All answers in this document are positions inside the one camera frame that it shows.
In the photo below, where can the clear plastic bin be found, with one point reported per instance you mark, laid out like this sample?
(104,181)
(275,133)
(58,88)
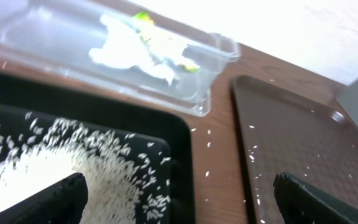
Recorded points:
(63,32)

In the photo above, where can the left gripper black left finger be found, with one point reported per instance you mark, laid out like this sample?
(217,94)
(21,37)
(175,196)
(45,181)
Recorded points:
(48,202)

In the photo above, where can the brown serving tray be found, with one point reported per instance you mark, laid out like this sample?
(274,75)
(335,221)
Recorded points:
(281,131)

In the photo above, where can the white tissue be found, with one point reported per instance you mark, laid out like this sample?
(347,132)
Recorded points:
(123,49)

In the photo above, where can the black plastic tray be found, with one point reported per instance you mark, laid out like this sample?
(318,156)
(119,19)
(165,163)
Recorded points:
(164,137)

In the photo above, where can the yellow green snack wrapper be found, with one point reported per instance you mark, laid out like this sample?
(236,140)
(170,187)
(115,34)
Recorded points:
(163,45)

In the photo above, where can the white rice pile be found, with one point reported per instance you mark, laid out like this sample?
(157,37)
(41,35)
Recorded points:
(127,174)

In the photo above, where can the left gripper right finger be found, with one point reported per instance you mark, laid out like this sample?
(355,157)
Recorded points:
(300,202)

